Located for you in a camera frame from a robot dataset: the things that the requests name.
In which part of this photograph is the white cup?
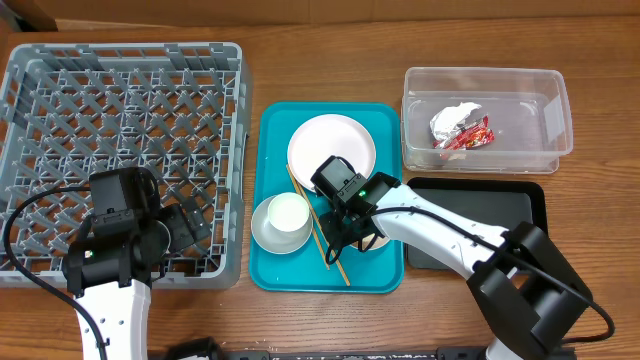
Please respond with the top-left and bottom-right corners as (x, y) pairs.
(267, 192), (310, 232)

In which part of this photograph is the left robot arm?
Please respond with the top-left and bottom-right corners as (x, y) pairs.
(63, 167), (211, 359)

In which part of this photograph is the red snack wrapper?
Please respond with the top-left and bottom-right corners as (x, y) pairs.
(429, 102), (495, 150)

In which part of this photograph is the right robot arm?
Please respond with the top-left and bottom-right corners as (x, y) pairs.
(311, 156), (592, 359)

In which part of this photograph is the grey dishwasher rack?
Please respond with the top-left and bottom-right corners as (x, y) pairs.
(1, 42), (252, 289)

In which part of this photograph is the grey bowl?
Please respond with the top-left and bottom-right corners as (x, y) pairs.
(251, 195), (312, 255)

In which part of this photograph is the large white plate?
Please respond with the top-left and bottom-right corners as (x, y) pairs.
(287, 114), (376, 192)

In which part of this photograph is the clear plastic bin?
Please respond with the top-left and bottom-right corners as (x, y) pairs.
(401, 67), (573, 174)

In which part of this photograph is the wooden chopstick right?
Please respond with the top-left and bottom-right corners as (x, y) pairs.
(286, 165), (331, 270)

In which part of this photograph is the teal serving tray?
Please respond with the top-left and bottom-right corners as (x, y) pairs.
(248, 102), (404, 294)

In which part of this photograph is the black waste tray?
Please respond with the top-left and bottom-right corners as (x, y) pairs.
(403, 177), (553, 277)

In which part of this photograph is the small pink plate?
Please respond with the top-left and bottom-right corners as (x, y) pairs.
(351, 234), (390, 251)

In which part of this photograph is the cardboard backdrop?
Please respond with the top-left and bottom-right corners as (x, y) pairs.
(0, 0), (640, 33)

